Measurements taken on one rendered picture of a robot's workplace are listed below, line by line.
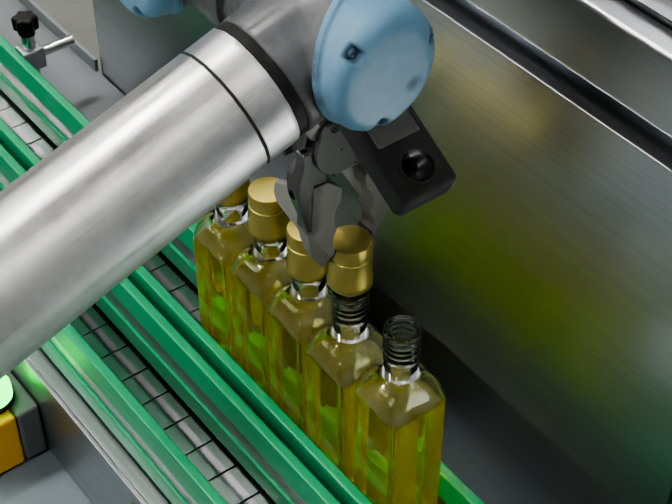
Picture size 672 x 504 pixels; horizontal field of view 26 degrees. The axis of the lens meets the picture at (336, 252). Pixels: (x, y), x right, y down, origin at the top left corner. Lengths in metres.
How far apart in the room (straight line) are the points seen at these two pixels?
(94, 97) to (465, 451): 0.65
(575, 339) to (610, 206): 0.15
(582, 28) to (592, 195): 0.12
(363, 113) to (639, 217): 0.31
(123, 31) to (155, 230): 0.98
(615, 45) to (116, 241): 0.40
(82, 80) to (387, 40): 1.08
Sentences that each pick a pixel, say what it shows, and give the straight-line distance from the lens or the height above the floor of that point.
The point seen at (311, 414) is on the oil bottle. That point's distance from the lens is 1.24.
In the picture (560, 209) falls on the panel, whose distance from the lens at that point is 1.09.
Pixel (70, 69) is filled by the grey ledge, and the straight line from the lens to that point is 1.83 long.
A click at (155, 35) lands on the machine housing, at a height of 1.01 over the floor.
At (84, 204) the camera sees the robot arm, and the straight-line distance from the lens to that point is 0.73.
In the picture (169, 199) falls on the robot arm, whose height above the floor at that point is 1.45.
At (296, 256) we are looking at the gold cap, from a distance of 1.16.
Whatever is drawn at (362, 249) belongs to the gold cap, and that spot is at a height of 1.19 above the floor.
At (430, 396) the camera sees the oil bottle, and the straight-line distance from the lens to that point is 1.14.
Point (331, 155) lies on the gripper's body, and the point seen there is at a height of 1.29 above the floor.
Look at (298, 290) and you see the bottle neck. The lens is 1.19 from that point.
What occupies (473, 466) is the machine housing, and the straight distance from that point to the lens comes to 1.45.
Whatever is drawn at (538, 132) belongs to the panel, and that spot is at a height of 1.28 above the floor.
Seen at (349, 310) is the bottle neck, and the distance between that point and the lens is 1.13.
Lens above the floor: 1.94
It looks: 43 degrees down
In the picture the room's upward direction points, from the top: straight up
